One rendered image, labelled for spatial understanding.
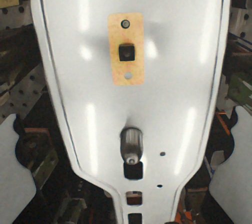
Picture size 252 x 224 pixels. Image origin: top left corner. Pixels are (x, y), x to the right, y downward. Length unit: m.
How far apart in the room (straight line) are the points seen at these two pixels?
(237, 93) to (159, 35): 0.12
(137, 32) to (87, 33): 0.05
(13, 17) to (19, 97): 0.25
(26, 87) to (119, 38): 0.48
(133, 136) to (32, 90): 0.45
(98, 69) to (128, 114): 0.07
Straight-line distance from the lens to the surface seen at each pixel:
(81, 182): 0.47
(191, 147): 0.32
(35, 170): 0.32
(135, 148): 0.25
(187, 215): 0.52
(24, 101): 0.69
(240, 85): 0.27
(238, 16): 0.60
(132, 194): 0.43
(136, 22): 0.22
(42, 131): 0.38
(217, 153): 0.36
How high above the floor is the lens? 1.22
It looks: 60 degrees down
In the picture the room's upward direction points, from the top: 178 degrees counter-clockwise
